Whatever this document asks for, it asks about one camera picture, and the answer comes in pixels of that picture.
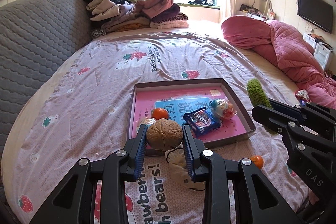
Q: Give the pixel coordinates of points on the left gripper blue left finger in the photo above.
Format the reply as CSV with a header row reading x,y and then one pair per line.
x,y
137,152

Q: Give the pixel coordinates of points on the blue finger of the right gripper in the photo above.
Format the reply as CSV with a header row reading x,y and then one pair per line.
x,y
287,109
275,121

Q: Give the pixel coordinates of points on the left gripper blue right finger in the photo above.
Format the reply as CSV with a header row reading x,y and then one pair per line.
x,y
193,148

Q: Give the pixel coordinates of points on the blue Oreo cookie packet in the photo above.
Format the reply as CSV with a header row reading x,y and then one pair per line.
x,y
201,121

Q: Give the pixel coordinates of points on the walnut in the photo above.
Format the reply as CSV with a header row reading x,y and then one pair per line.
x,y
164,135

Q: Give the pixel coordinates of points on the large orange mandarin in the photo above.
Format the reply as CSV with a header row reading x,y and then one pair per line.
x,y
160,113

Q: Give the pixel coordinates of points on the red blue Kinder egg toy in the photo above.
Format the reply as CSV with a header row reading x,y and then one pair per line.
x,y
222,108

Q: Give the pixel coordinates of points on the small colourful doll toy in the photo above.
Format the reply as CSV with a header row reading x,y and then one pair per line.
x,y
302,97

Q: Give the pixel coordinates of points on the beige polka dot scrunchie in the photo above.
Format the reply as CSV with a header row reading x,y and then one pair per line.
x,y
178,169

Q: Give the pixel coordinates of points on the shallow grey cardboard box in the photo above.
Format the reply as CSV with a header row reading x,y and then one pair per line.
x,y
203,82

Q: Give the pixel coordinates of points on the small orange mandarin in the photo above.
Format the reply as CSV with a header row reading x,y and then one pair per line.
x,y
258,161

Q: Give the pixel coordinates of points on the pink quilted blanket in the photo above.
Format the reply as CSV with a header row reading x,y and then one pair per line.
x,y
284,47

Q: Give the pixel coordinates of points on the white drawer cabinet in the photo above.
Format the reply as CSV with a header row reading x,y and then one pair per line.
x,y
322,51

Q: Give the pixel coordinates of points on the pink strawberry print bedsheet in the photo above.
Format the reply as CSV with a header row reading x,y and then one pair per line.
x,y
88,115

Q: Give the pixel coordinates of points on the black flat television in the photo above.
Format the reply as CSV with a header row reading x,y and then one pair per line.
x,y
317,12

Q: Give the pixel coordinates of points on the pile of folded clothes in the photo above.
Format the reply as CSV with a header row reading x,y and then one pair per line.
x,y
109,16

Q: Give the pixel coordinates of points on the grey quilted headboard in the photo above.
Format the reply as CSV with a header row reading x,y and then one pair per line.
x,y
37,37

